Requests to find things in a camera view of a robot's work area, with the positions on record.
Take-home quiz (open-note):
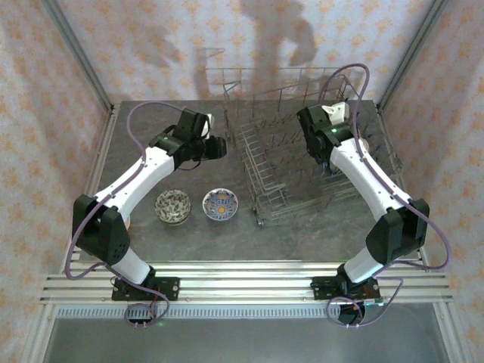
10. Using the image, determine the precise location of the blue orange patterned bowl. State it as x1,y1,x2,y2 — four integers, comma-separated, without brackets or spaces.
201,188,240,222

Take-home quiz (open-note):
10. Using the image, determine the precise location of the aluminium corner post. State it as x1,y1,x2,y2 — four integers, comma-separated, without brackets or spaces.
40,0,116,111
376,0,450,113

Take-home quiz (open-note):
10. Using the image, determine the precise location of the aluminium mounting rail beam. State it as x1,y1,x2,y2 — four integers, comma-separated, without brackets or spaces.
39,259,455,306

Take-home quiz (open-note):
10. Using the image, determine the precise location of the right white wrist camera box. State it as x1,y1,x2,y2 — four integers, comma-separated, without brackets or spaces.
321,101,351,125

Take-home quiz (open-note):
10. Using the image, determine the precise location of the grey slotted cable duct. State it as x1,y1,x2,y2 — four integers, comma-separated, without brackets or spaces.
55,305,341,320

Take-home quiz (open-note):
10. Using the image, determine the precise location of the aluminium table side rail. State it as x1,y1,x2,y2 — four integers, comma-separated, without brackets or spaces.
374,105,433,274
60,104,123,274

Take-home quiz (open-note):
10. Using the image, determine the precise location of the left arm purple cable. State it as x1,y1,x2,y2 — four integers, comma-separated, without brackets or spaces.
64,101,171,328

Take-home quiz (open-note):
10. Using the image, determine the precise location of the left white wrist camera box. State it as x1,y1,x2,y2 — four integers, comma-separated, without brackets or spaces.
201,113,216,141

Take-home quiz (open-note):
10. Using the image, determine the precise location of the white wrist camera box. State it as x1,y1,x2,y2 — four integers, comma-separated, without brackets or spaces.
321,101,351,125
201,113,216,141

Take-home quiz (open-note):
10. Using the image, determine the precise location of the grey metal panel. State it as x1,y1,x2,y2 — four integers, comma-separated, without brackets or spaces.
39,317,453,363

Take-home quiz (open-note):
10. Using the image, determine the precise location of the grey wire dish rack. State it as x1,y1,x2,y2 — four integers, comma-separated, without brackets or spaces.
222,73,404,228

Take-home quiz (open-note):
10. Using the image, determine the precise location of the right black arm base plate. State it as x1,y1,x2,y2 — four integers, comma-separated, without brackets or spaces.
310,275,380,303

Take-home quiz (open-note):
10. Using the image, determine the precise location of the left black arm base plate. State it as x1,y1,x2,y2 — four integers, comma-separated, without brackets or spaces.
111,277,180,303

